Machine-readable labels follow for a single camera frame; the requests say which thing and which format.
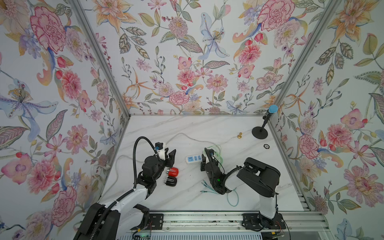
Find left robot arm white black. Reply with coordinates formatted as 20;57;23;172
74;136;177;240

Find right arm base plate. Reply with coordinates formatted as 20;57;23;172
242;213;287;232

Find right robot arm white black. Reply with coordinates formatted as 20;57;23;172
201;148;282;229

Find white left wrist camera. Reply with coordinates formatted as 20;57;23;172
155;142;166;161

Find white power strip blue sockets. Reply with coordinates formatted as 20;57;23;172
186;155;202;164

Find blue microphone on black stand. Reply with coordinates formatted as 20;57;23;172
252;105;279;140

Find white charger teal cable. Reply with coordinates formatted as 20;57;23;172
200;179;240;207

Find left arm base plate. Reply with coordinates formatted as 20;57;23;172
131;214;164;231

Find aluminium rail front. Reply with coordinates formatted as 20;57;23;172
116;211;331;233

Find white charger light green cable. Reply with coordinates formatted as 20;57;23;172
206;145;224;169

